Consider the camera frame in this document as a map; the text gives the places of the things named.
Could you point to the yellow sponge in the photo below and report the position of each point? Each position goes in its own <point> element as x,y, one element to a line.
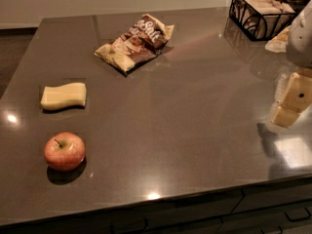
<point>56,98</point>

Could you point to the dark cabinet drawers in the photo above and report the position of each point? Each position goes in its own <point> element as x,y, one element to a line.
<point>261,209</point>

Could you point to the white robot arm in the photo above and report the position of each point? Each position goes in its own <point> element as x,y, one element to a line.
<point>299,44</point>

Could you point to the brown chip bag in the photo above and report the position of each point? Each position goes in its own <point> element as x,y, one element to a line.
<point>142,42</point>

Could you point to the red apple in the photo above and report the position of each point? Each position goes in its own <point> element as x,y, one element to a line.
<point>64,152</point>

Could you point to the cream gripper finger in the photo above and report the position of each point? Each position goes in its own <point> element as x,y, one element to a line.
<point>296,99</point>
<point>281,87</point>

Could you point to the pale packet beside basket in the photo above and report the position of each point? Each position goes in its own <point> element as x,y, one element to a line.
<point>278,43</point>

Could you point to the napkin stack in basket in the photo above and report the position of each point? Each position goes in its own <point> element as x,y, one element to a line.
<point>265,7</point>

